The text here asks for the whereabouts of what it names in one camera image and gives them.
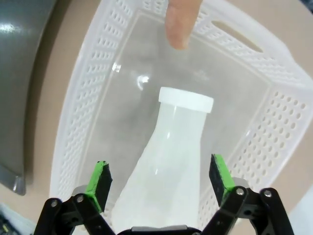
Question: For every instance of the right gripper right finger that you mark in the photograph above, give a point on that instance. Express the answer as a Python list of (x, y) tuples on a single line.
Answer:
[(221, 178)]

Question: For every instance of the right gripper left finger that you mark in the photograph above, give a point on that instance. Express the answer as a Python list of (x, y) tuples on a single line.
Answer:
[(97, 186)]

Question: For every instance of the translucent white capped Erlenmeyer flask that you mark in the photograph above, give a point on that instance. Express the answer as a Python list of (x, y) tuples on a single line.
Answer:
[(168, 147)]

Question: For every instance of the person's pointing hand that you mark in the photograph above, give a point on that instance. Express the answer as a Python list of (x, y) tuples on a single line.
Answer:
[(181, 22)]

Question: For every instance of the white perforated plastic basket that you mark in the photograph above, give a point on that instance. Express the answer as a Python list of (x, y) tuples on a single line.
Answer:
[(97, 73)]

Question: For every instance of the aluminium table frame rail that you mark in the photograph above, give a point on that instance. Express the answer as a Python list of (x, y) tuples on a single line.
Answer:
[(12, 220)]

